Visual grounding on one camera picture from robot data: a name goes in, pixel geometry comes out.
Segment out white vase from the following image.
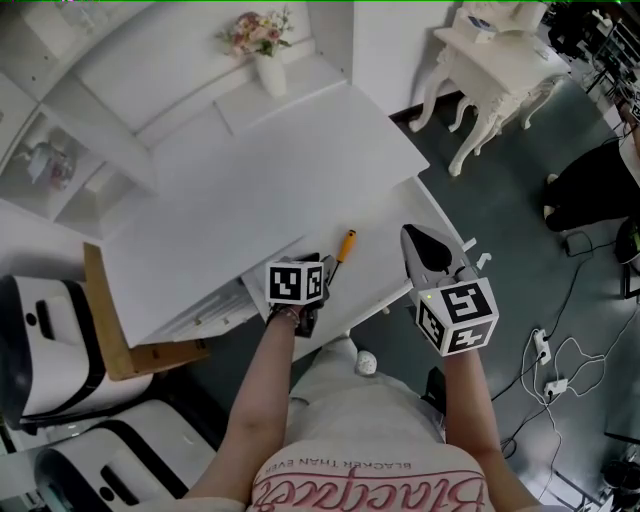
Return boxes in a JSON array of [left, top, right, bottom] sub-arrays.
[[255, 53, 289, 99]]

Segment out white carved dressing table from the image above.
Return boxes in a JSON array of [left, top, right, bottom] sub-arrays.
[[408, 0, 572, 177]]

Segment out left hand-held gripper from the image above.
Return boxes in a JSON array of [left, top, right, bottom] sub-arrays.
[[263, 252, 339, 340]]

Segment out brown cardboard box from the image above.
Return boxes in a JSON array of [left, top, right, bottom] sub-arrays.
[[82, 242, 212, 382]]

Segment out black stand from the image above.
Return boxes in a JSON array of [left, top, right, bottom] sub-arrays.
[[423, 366, 447, 417]]

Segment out person's bracelet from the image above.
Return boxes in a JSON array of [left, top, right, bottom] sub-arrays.
[[268, 303, 307, 324]]

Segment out black cable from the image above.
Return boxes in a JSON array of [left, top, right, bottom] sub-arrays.
[[492, 227, 626, 451]]

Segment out person's grey trousers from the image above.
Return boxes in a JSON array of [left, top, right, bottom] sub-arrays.
[[287, 337, 447, 451]]

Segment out small white blue box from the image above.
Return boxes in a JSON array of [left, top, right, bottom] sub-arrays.
[[467, 13, 497, 35]]

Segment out person's printed shirt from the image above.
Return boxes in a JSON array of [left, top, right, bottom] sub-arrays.
[[248, 439, 490, 512]]

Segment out clear glass jar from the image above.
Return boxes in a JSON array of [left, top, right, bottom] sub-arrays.
[[23, 139, 72, 187]]

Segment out person's right forearm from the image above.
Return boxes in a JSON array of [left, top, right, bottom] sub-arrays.
[[442, 349, 542, 512]]

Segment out orange handle screwdriver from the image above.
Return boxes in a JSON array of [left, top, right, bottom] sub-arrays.
[[327, 228, 359, 287]]

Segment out person's white shoe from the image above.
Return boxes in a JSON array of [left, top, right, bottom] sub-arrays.
[[354, 349, 379, 377]]

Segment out white black machine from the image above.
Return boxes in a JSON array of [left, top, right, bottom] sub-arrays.
[[34, 398, 222, 512], [0, 274, 154, 432]]

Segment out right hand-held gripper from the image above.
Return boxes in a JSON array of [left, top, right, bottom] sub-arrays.
[[399, 223, 501, 358]]

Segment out person's left forearm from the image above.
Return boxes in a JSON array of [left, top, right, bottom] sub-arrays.
[[187, 304, 302, 512]]

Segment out pink flower bouquet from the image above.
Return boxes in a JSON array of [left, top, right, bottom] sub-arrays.
[[216, 6, 294, 59]]

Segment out white shelf cabinet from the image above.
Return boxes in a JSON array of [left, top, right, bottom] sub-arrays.
[[0, 0, 431, 351]]

